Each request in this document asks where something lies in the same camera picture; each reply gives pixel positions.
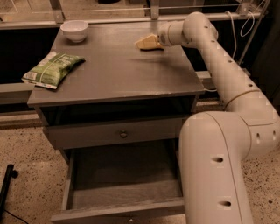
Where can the yellow sponge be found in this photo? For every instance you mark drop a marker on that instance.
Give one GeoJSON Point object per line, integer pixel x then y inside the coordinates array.
{"type": "Point", "coordinates": [151, 48]}

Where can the black stand on floor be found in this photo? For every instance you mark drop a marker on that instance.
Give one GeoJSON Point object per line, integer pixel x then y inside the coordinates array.
{"type": "Point", "coordinates": [10, 174]}

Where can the grey wooden drawer cabinet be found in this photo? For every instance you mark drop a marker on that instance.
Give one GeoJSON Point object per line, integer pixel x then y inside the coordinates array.
{"type": "Point", "coordinates": [118, 82]}

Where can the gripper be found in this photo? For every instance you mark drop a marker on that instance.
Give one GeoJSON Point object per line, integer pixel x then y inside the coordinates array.
{"type": "Point", "coordinates": [164, 37]}

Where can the green chip bag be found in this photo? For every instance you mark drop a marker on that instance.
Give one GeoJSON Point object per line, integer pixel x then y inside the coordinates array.
{"type": "Point", "coordinates": [52, 69]}

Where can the open grey wooden drawer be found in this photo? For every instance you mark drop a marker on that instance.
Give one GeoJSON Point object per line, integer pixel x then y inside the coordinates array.
{"type": "Point", "coordinates": [122, 183]}

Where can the closed grey drawer with knob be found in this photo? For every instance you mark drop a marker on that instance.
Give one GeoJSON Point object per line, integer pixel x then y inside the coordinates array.
{"type": "Point", "coordinates": [64, 137]}

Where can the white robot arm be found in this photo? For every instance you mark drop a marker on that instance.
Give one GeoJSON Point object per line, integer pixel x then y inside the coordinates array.
{"type": "Point", "coordinates": [212, 144]}

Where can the white ceramic bowl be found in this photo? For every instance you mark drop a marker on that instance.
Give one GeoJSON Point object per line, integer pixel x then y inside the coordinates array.
{"type": "Point", "coordinates": [75, 30]}

